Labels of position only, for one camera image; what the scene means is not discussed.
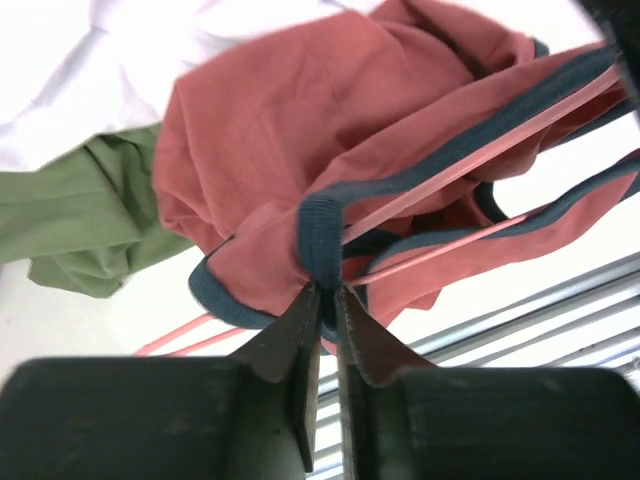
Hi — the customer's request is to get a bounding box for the green tank top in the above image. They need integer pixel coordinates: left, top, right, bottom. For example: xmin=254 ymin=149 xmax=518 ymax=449
xmin=1 ymin=125 xmax=193 ymax=298

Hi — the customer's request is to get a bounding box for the white tank top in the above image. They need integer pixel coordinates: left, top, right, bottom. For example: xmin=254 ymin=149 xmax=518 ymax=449
xmin=1 ymin=0 xmax=373 ymax=172

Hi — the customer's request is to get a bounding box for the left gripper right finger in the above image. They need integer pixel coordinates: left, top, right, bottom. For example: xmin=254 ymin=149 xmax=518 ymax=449
xmin=335 ymin=288 xmax=639 ymax=479

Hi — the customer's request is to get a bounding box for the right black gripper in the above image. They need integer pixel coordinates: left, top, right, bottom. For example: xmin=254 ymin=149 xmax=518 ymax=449
xmin=578 ymin=0 xmax=640 ymax=108

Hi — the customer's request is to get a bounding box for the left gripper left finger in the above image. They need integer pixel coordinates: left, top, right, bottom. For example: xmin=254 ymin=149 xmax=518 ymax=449
xmin=1 ymin=286 xmax=320 ymax=479

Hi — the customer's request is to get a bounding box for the red tank top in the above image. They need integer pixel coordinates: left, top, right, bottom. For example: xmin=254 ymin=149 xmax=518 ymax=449
xmin=152 ymin=1 xmax=639 ymax=329

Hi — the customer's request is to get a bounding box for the aluminium mounting rail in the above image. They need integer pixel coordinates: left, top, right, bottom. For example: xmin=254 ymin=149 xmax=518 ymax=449
xmin=312 ymin=252 xmax=640 ymax=480

